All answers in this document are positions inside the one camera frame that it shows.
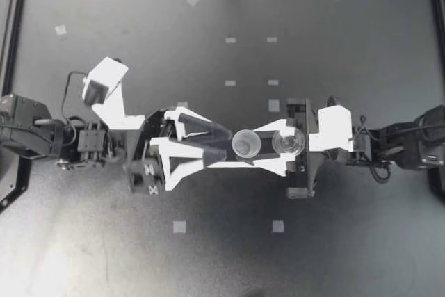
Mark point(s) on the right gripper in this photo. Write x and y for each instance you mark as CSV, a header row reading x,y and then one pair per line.
x,y
302,175

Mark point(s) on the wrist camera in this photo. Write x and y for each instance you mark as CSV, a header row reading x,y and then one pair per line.
x,y
111,102
330,126

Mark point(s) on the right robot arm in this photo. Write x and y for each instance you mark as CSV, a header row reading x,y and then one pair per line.
x,y
410,137

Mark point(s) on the clear plastic lid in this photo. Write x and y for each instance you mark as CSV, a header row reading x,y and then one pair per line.
x,y
288,141

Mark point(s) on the small clear plastic cup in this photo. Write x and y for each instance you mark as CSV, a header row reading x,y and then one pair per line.
x,y
246,143

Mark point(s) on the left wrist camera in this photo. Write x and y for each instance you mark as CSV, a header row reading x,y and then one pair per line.
x,y
111,102

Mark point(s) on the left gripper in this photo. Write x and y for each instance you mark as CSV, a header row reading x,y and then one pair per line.
x,y
142,158

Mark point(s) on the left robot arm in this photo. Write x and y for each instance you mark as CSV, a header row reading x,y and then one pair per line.
x,y
31,130

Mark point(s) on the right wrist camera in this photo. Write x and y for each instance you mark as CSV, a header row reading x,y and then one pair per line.
x,y
330,126

